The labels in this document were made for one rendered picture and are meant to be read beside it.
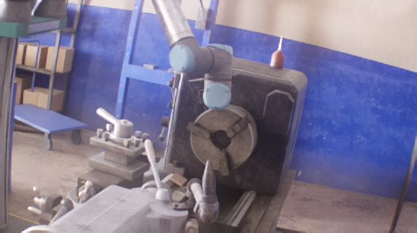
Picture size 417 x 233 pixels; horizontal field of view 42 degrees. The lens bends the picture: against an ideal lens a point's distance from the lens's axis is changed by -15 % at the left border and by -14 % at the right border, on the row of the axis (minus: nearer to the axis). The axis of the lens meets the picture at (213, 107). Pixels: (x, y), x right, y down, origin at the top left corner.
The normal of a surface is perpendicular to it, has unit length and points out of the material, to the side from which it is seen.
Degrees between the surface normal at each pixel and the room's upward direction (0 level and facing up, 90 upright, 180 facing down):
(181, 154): 90
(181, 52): 93
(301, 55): 90
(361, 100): 90
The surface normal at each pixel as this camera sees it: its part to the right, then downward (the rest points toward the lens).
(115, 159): -0.26, 0.14
